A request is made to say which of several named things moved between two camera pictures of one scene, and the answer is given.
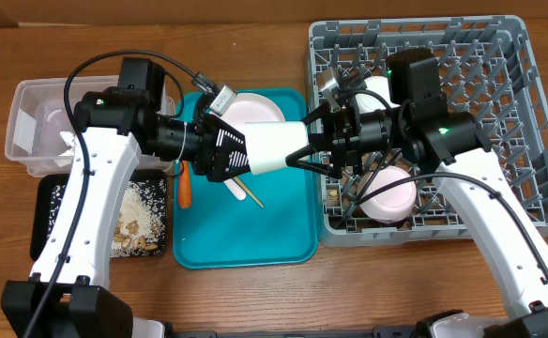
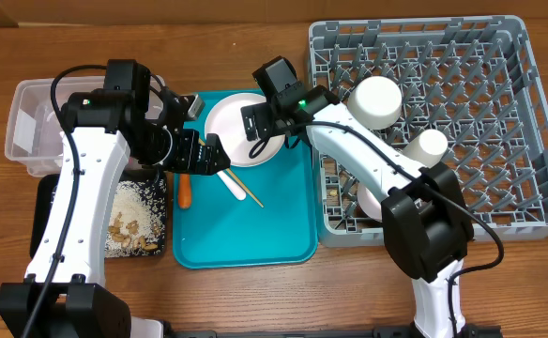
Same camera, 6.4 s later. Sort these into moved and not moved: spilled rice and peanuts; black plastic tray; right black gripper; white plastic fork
Moved: right black gripper
Not moved: white plastic fork; spilled rice and peanuts; black plastic tray
